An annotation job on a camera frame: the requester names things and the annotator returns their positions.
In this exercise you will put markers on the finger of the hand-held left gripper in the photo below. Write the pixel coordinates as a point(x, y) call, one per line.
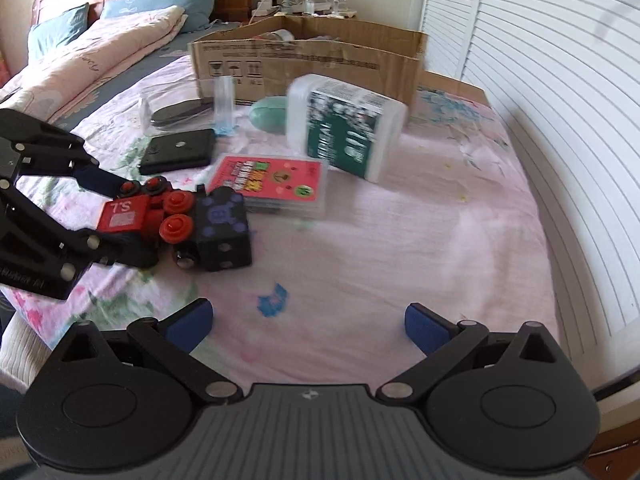
point(125, 250)
point(105, 180)

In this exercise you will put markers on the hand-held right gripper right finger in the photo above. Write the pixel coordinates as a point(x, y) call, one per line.
point(425, 327)

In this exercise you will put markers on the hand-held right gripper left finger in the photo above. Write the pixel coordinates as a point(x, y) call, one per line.
point(192, 322)

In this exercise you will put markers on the red toy train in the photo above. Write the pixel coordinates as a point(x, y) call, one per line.
point(130, 212)

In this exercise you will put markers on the black purple-dotted toy train car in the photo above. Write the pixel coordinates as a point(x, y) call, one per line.
point(220, 230)

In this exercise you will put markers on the teal round case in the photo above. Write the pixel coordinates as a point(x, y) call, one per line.
point(270, 114)

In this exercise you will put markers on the cardboard box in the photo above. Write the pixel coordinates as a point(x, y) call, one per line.
point(280, 67)

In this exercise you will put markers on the white plastic box green label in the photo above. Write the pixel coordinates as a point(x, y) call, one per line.
point(350, 130)

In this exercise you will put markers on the black flat case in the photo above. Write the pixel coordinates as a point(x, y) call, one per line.
point(175, 152)

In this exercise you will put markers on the pink floral bedsheet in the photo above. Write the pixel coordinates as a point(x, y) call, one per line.
point(375, 260)

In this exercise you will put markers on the blue-grey bed sheet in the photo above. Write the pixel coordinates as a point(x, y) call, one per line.
point(145, 62)

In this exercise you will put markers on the pink quilt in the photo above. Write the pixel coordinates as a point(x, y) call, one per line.
point(100, 55)

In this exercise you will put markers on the clear plastic tube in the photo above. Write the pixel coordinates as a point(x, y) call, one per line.
point(224, 105)

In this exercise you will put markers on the small blue pillow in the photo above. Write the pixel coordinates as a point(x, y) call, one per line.
point(55, 30)

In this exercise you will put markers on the pink card box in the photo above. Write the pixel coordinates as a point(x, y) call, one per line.
point(280, 180)

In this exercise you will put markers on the clear ribbed cylinder container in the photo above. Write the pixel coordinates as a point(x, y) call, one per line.
point(280, 36)

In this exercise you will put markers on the white power strip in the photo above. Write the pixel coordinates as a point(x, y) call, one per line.
point(267, 7)

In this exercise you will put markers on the white louvered wardrobe doors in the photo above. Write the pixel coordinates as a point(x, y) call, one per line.
point(550, 110)

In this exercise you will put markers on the clear spray bottle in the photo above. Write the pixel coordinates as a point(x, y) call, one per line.
point(308, 2)

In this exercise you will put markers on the wooden nightstand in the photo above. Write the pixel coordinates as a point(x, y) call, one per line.
point(352, 14)

